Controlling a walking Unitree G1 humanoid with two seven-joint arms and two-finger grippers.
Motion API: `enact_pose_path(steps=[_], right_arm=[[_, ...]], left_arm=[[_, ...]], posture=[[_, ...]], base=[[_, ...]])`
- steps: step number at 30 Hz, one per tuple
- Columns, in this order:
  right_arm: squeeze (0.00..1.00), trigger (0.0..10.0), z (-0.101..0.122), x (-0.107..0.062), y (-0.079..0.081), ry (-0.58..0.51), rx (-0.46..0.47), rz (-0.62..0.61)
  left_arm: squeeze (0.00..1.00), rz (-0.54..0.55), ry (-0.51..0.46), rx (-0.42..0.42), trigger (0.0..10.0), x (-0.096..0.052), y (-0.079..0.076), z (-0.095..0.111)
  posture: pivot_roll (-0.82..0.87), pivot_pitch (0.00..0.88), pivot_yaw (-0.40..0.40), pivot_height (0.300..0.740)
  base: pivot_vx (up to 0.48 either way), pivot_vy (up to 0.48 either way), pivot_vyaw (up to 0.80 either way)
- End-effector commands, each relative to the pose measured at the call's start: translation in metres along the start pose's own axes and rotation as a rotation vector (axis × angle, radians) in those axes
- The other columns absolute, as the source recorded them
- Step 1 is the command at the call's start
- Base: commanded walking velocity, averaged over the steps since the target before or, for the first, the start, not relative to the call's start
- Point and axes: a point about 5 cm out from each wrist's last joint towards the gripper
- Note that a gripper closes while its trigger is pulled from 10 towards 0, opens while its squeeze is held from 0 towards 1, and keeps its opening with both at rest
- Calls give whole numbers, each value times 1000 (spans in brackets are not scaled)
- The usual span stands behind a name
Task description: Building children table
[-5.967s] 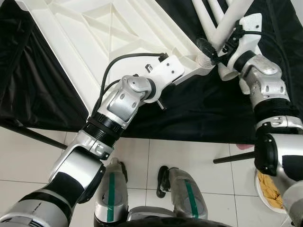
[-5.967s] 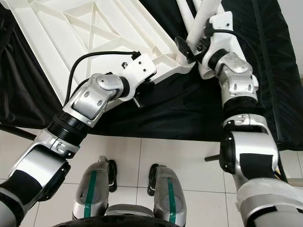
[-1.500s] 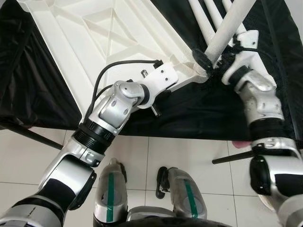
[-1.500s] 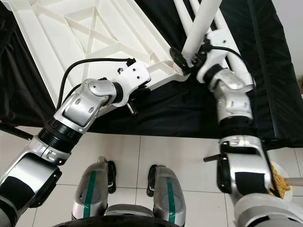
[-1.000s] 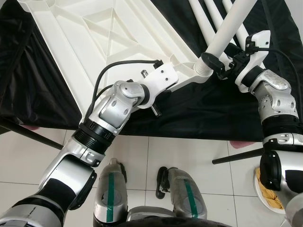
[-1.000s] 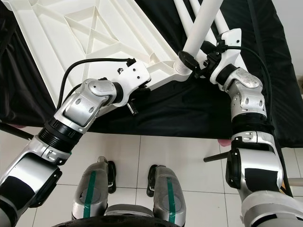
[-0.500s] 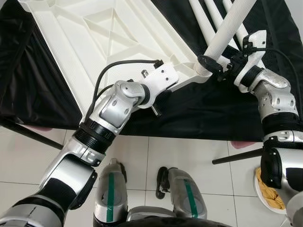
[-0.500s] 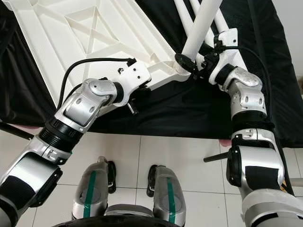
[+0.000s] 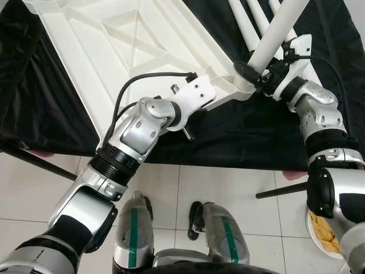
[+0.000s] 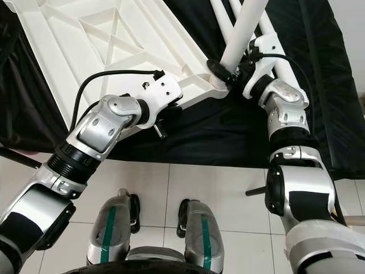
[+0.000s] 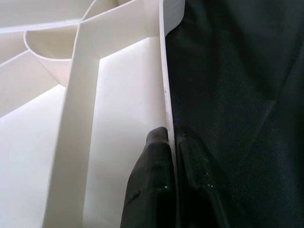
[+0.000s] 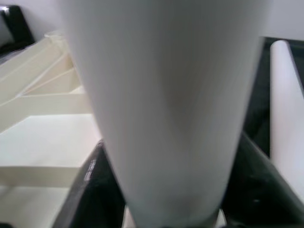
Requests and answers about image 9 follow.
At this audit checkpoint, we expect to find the black robot waist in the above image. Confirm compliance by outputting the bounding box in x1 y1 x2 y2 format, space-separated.
140 250 274 274

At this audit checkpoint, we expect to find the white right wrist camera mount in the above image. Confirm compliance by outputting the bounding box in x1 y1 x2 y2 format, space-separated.
274 34 313 102

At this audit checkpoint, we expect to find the white plastic table top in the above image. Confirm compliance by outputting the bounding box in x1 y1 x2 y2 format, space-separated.
23 0 258 140

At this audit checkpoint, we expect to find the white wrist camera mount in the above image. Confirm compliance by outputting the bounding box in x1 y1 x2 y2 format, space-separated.
274 34 313 102
170 73 217 124

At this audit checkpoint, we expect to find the white round plate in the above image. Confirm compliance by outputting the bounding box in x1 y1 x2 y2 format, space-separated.
305 208 350 261

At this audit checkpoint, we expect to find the black table cloth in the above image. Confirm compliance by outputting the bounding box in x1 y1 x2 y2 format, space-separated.
0 0 365 175

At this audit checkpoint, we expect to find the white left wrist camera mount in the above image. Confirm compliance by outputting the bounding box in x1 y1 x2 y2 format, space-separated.
170 73 217 124

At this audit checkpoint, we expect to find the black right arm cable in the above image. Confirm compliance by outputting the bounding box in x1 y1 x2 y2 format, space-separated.
288 54 351 129

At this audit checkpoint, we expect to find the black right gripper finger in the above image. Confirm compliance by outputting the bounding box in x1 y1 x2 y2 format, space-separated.
234 62 264 86

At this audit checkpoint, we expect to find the crumpled yellow cloth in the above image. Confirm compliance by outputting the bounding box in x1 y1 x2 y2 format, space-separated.
311 214 344 253

